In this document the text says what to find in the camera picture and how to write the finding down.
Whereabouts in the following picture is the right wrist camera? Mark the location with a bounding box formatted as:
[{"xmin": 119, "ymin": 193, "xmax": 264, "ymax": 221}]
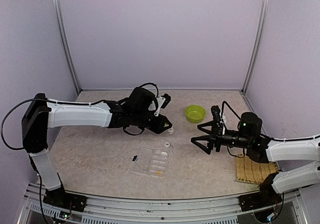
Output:
[{"xmin": 210, "ymin": 105, "xmax": 226, "ymax": 128}]

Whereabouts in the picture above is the aluminium frame post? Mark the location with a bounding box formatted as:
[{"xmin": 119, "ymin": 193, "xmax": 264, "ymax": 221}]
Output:
[
  {"xmin": 241, "ymin": 0, "xmax": 270, "ymax": 96},
  {"xmin": 52, "ymin": 0, "xmax": 82, "ymax": 95}
]

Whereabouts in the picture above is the small white pill bottle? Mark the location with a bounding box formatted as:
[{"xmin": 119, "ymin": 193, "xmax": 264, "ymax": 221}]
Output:
[{"xmin": 167, "ymin": 128, "xmax": 174, "ymax": 134}]

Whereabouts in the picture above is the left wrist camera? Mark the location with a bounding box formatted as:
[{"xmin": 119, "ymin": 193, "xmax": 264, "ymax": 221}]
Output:
[{"xmin": 148, "ymin": 93, "xmax": 171, "ymax": 117}]

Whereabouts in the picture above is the aluminium front rail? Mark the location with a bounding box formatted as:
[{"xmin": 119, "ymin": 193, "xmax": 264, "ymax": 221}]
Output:
[{"xmin": 13, "ymin": 183, "xmax": 311, "ymax": 224}]

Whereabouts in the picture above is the left aluminium frame post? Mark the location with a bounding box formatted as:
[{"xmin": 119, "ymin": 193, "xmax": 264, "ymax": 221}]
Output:
[{"xmin": 52, "ymin": 0, "xmax": 82, "ymax": 95}]

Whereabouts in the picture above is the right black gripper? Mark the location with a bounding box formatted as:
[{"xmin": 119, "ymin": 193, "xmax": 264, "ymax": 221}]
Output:
[{"xmin": 191, "ymin": 119, "xmax": 253, "ymax": 155}]

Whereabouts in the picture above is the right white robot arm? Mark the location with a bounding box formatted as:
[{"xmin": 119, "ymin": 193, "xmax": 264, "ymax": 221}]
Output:
[{"xmin": 190, "ymin": 112, "xmax": 320, "ymax": 206}]

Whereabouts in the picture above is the woven bamboo tray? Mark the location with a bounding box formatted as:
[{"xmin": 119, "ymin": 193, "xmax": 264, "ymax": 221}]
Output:
[{"xmin": 235, "ymin": 154, "xmax": 279, "ymax": 185}]

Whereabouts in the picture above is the clear plastic pill organizer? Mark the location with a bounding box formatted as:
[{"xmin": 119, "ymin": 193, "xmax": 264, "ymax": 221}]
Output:
[{"xmin": 131, "ymin": 147, "xmax": 169, "ymax": 178}]

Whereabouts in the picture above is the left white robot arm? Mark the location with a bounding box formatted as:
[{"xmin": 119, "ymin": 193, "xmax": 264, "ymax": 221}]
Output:
[{"xmin": 21, "ymin": 85, "xmax": 173, "ymax": 207}]

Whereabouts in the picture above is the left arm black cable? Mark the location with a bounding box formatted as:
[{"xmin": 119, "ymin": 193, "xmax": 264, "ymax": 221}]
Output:
[{"xmin": 138, "ymin": 82, "xmax": 160, "ymax": 99}]

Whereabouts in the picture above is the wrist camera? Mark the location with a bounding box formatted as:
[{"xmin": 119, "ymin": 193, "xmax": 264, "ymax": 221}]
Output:
[
  {"xmin": 210, "ymin": 105, "xmax": 226, "ymax": 128},
  {"xmin": 148, "ymin": 93, "xmax": 171, "ymax": 117}
]

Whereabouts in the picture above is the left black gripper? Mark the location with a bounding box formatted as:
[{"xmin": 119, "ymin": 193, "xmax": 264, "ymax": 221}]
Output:
[{"xmin": 131, "ymin": 110, "xmax": 172, "ymax": 134}]

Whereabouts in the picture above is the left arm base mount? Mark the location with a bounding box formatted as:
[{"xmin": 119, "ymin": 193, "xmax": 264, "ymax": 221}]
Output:
[{"xmin": 43, "ymin": 176, "xmax": 88, "ymax": 212}]

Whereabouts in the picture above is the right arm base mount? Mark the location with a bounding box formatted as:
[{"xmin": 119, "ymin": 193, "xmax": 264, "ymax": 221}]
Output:
[{"xmin": 238, "ymin": 186, "xmax": 283, "ymax": 212}]

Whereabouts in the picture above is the right aluminium frame post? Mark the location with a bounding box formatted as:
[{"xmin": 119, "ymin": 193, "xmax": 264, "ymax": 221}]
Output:
[{"xmin": 241, "ymin": 0, "xmax": 270, "ymax": 96}]

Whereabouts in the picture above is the green plastic bowl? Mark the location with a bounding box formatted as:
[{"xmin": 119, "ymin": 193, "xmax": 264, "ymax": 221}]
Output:
[{"xmin": 184, "ymin": 105, "xmax": 207, "ymax": 124}]

